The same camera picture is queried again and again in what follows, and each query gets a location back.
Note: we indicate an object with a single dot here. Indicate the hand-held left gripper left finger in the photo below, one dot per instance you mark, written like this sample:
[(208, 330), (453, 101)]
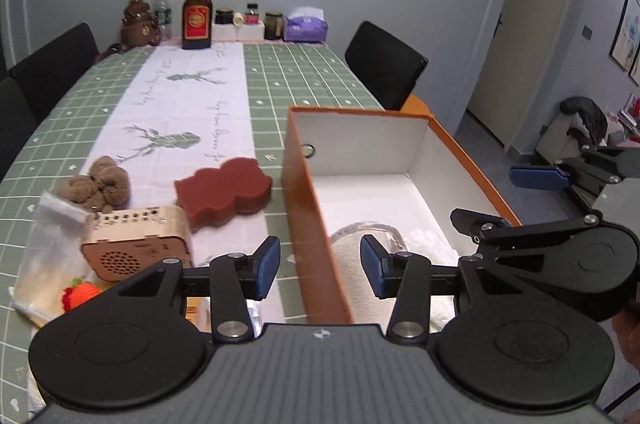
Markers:
[(267, 265)]

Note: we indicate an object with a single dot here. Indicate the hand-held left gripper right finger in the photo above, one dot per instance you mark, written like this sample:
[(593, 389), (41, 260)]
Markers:
[(372, 266)]

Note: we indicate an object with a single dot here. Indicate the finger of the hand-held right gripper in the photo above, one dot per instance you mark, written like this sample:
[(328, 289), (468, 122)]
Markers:
[(537, 178), (492, 229)]

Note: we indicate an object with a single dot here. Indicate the orange cardboard box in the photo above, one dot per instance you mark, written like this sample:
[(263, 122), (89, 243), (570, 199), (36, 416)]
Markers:
[(310, 224)]

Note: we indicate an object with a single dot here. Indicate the red crochet strawberry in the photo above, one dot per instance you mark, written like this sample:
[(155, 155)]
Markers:
[(80, 295)]

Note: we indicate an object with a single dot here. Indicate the clear plastic bag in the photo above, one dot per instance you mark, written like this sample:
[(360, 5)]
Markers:
[(47, 254)]

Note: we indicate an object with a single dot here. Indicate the person's right hand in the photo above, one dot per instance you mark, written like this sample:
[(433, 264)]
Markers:
[(629, 344)]

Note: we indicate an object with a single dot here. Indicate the white towel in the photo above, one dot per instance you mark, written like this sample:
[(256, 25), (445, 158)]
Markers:
[(350, 256)]

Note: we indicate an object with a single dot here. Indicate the beige armchair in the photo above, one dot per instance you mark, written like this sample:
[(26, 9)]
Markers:
[(555, 141)]

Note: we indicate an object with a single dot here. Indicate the dark clothes pile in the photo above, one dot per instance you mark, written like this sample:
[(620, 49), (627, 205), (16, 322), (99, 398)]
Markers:
[(587, 116)]

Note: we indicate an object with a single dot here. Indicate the yellow packet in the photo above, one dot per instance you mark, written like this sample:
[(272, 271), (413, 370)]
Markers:
[(197, 311)]

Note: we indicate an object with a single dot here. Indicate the dark red sponge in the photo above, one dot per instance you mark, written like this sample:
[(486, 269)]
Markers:
[(222, 194)]

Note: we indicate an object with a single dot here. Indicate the wooden radio box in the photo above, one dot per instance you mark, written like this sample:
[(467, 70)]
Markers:
[(137, 239)]

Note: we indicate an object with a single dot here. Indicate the orange box lid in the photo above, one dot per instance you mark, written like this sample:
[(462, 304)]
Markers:
[(417, 105)]

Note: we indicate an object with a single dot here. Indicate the cream room door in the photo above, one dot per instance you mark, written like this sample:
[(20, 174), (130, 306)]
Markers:
[(525, 34)]

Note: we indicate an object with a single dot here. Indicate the white deer print table runner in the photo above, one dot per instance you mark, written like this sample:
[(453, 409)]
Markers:
[(200, 104)]

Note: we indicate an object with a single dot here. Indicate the brown plush toy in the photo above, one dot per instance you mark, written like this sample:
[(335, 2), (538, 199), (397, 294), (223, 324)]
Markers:
[(102, 184)]

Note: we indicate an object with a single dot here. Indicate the black chair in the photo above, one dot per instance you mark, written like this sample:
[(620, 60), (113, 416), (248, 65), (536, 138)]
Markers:
[(15, 124), (382, 64), (55, 64)]

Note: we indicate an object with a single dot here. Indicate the white rectangular box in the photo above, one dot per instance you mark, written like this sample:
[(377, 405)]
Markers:
[(247, 33)]

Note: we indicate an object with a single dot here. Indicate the dark glass jar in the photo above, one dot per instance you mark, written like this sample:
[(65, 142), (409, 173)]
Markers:
[(273, 26)]

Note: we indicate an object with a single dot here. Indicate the purple tissue pack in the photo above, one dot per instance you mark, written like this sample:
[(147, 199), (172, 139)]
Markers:
[(305, 28)]

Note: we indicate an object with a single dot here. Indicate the small white cup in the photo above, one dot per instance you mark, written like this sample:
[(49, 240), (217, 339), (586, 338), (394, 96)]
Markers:
[(238, 20)]

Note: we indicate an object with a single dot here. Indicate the small red label bottle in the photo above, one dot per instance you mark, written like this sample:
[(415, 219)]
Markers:
[(251, 15)]

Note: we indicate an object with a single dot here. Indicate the black lidded jar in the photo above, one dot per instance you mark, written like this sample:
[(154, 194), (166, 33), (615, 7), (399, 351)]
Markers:
[(224, 16)]

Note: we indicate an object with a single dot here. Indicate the dark liquor bottle red label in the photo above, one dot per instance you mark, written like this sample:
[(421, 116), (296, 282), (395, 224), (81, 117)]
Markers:
[(196, 16)]

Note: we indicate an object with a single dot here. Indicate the brown bear bottle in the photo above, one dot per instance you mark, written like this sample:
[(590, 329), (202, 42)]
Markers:
[(137, 21)]

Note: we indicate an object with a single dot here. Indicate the clear plastic water bottle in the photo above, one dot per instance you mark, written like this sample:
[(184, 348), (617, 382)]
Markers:
[(163, 6)]

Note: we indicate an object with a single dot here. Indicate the dark wall switch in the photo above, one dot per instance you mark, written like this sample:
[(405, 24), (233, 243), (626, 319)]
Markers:
[(586, 33)]

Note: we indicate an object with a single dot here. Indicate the framed wall picture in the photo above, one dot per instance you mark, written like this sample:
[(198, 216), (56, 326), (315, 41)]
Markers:
[(627, 31)]

